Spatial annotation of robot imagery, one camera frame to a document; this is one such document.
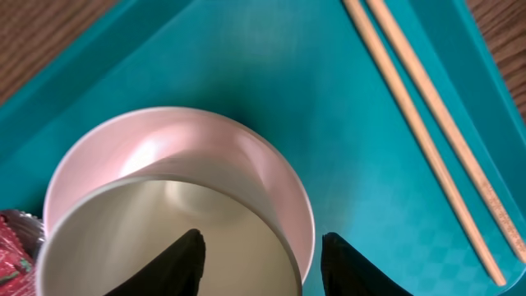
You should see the white cup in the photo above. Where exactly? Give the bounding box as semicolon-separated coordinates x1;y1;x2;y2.
36;157;302;296

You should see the pink bowl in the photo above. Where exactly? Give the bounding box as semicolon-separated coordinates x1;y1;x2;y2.
44;107;316;278

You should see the wooden chopstick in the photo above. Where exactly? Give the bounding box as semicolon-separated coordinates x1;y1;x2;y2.
367;0;525;261
343;0;506;286

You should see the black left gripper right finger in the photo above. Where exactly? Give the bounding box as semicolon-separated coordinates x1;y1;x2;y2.
321;232;411;296

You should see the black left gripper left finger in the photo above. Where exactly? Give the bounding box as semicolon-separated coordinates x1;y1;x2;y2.
105;229;205;296

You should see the teal plastic tray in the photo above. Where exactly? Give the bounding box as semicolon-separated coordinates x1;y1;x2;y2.
1;0;525;295

